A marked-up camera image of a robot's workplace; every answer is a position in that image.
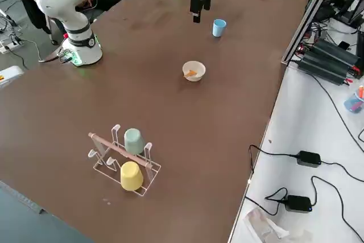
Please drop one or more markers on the blue plastic cup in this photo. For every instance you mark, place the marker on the blue plastic cup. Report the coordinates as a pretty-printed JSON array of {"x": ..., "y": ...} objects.
[{"x": 219, "y": 28}]

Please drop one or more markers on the orange plastic brush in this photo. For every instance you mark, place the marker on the orange plastic brush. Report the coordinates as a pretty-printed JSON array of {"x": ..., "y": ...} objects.
[{"x": 190, "y": 73}]

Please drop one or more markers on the cream shallow bowl plate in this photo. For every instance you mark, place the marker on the cream shallow bowl plate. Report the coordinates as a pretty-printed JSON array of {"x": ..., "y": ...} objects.
[{"x": 199, "y": 68}]

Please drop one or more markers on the pale green cup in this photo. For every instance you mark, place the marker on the pale green cup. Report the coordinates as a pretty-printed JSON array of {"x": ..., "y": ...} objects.
[{"x": 134, "y": 142}]

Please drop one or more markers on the clear blue pen cup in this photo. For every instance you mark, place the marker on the clear blue pen cup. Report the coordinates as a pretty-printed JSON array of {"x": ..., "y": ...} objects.
[{"x": 354, "y": 102}]

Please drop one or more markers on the yellow cup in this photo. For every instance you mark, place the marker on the yellow cup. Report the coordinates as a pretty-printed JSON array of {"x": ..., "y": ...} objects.
[{"x": 131, "y": 176}]

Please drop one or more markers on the black power supply unit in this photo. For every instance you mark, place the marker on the black power supply unit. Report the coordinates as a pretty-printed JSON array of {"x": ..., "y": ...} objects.
[
  {"x": 324, "y": 69},
  {"x": 338, "y": 51}
]

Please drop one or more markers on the black smartphone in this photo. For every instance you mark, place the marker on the black smartphone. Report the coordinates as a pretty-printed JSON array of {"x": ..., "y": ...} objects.
[{"x": 344, "y": 45}]

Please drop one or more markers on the black power adapter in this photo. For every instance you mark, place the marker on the black power adapter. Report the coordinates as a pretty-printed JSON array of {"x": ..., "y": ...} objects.
[
  {"x": 298, "y": 203},
  {"x": 308, "y": 158}
]

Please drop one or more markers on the white power strip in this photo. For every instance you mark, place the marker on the white power strip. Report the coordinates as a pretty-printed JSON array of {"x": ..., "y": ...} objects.
[{"x": 10, "y": 46}]

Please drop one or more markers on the white box with warning label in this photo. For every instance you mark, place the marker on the white box with warning label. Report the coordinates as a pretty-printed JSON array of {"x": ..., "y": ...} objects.
[{"x": 10, "y": 76}]

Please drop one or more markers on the clear plastic bag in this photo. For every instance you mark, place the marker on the clear plastic bag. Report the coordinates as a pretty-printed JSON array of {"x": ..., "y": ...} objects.
[{"x": 264, "y": 226}]

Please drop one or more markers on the aluminium camera post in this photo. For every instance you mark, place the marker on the aluminium camera post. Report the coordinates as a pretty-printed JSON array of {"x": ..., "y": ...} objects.
[{"x": 307, "y": 18}]

